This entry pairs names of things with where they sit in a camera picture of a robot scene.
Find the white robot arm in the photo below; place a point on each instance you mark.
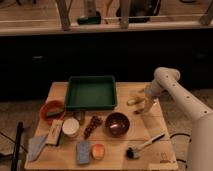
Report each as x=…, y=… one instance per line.
x=200, y=149

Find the blue grey sponge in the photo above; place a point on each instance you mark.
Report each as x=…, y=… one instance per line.
x=83, y=152

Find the purple bowl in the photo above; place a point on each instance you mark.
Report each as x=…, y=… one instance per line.
x=117, y=124

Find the green sponge in bowl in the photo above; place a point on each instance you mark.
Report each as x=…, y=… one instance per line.
x=54, y=113

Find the small metal can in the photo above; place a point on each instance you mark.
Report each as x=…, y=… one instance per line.
x=79, y=115

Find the green plastic tray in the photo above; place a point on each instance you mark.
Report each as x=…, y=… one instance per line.
x=91, y=93

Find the black dish brush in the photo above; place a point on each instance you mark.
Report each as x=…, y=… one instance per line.
x=133, y=151

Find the white cup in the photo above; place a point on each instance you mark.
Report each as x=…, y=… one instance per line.
x=71, y=127

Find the grey folded cloth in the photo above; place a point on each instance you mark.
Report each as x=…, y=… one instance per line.
x=35, y=146

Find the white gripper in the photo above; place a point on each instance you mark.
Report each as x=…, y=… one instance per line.
x=148, y=103

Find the orange bowl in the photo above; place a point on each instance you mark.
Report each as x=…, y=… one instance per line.
x=52, y=105

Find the black stand at left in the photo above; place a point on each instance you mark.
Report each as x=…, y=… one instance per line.
x=17, y=145

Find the green base object background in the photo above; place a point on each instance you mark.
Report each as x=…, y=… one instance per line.
x=90, y=20

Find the beige box with black edge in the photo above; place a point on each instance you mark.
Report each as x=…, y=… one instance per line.
x=54, y=132

